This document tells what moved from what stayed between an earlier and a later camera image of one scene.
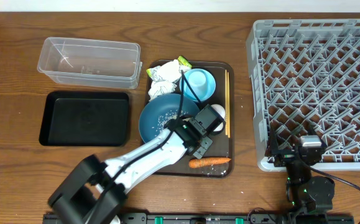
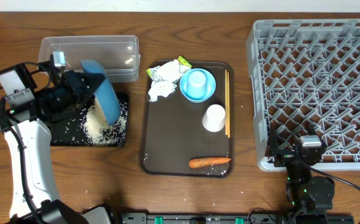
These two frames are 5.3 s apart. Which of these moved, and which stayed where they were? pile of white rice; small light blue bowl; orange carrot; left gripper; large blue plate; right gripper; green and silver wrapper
Moved: left gripper; pile of white rice; large blue plate
Stayed: small light blue bowl; right gripper; green and silver wrapper; orange carrot
